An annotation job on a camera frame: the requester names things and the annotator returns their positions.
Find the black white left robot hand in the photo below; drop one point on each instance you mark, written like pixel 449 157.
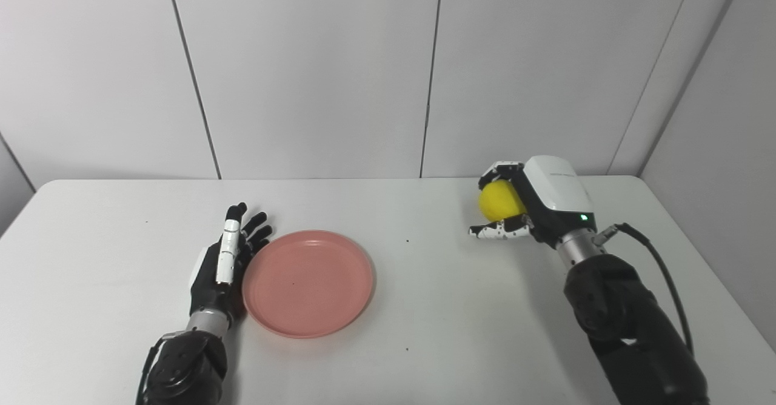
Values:
pixel 209 290

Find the yellow lemon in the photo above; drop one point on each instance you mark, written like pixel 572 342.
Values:
pixel 500 202

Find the pink plastic plate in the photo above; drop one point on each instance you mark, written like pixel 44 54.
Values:
pixel 309 284

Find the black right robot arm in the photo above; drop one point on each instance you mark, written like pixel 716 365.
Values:
pixel 630 326

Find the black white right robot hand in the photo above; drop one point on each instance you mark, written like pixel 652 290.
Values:
pixel 555 199

